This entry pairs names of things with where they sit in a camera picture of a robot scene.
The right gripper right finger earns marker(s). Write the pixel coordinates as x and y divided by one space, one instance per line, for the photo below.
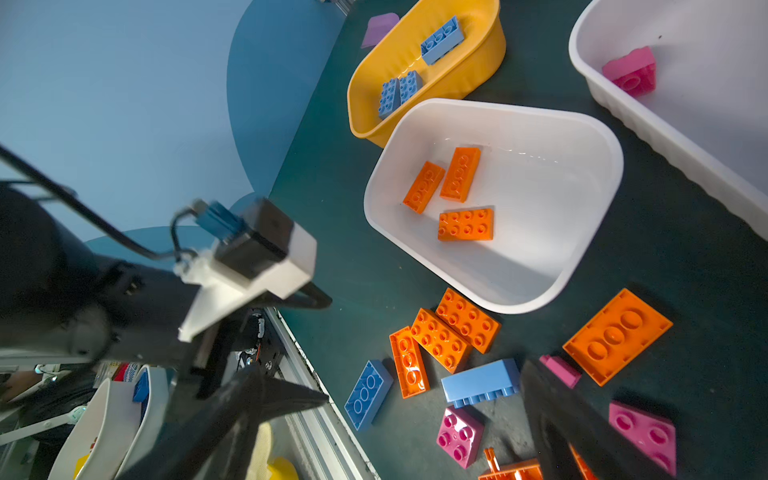
562 424

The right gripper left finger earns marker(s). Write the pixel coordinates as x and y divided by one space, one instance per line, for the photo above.
239 407

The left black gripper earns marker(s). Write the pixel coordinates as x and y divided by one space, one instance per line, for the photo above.
134 314

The blue lego brick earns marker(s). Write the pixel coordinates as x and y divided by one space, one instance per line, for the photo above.
488 382
442 41
409 85
368 395
389 100

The pink lego small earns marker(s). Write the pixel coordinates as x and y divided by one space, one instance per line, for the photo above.
634 73
460 436

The pink lego near bin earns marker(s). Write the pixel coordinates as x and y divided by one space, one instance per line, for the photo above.
560 368

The orange lego long assembly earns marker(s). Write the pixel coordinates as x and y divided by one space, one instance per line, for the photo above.
526 470

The pink lego center right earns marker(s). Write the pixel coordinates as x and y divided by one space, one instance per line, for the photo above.
653 435

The pink lego small bottom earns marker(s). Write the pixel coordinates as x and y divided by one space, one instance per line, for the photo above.
460 436

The orange lego brick by bin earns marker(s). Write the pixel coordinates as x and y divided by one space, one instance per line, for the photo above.
615 336

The orange lego brick center stack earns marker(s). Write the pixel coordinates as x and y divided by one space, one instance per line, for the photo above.
467 320

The orange lego brick stack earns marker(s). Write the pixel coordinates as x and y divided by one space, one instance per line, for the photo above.
467 320
436 337

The white front plastic bin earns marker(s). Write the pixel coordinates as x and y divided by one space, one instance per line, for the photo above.
549 176

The white plastic bin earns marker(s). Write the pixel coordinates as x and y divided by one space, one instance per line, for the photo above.
708 113
549 176

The purple pink toy spatula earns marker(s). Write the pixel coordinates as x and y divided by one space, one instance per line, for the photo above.
377 28

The yellow plastic bin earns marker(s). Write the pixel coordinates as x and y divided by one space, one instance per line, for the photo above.
462 70

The white rear plastic bin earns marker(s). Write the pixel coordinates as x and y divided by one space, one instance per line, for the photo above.
708 113

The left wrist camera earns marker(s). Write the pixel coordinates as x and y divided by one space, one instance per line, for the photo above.
259 258

